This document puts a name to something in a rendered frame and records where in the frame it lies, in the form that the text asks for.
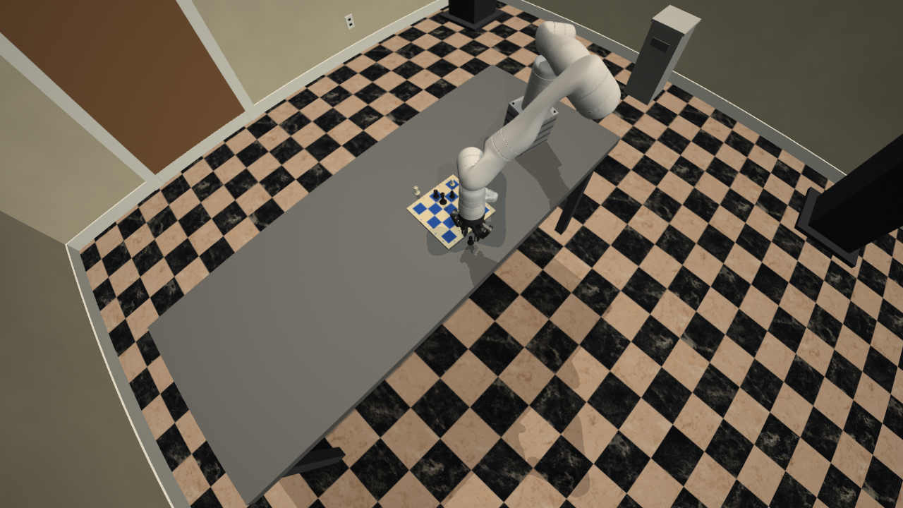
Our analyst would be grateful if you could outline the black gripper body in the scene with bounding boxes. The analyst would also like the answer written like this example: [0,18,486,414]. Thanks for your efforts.
[458,213,485,229]

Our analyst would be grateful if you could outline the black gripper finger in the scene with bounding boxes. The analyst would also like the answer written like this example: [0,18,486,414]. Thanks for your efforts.
[450,209,468,237]
[471,222,493,242]

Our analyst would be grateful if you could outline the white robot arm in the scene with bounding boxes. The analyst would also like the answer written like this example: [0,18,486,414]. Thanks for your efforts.
[456,21,621,220]

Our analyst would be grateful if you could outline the blue and cream chessboard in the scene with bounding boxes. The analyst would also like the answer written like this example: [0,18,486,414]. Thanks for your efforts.
[407,175,464,250]

